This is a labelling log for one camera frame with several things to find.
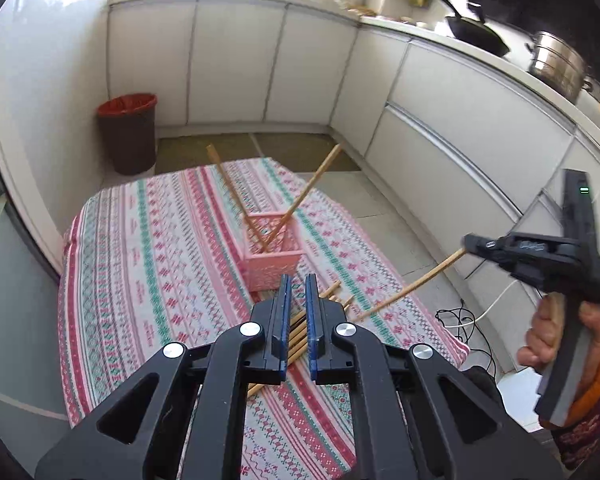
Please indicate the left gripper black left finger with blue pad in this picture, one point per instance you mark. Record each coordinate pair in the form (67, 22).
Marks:
(181, 415)

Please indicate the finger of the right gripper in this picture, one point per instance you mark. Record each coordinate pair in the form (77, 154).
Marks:
(490, 249)

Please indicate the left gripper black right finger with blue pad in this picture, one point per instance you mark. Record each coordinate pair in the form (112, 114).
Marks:
(414, 415)

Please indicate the orange patterned sleeve forearm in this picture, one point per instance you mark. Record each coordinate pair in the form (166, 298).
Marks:
(578, 442)

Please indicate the person's right hand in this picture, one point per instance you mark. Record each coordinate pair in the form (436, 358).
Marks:
(545, 335)

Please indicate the patterned red green tablecloth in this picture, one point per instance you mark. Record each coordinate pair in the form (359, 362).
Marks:
(158, 260)

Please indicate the stainless steel pot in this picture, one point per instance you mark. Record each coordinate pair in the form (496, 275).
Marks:
(558, 65)

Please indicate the pink plastic lattice basket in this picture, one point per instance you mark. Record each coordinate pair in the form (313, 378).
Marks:
(263, 270)

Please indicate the black wok pan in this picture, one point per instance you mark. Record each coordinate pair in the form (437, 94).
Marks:
(475, 32)

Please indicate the dark bin red liner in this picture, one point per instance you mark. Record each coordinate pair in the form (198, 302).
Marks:
(128, 129)

